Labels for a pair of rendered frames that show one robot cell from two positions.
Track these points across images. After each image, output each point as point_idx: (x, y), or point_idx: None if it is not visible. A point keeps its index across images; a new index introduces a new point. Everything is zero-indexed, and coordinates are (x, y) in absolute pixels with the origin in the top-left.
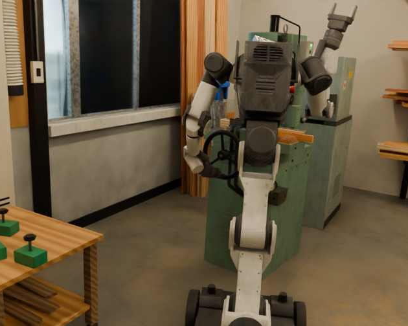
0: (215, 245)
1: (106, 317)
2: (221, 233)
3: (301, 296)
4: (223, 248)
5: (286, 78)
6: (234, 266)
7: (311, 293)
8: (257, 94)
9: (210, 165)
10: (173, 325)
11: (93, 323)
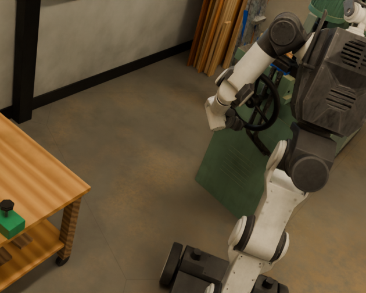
0: (211, 172)
1: (79, 242)
2: (222, 165)
3: (286, 257)
4: (219, 180)
5: None
6: (225, 201)
7: (297, 256)
8: (326, 106)
9: (233, 120)
10: (147, 268)
11: (65, 258)
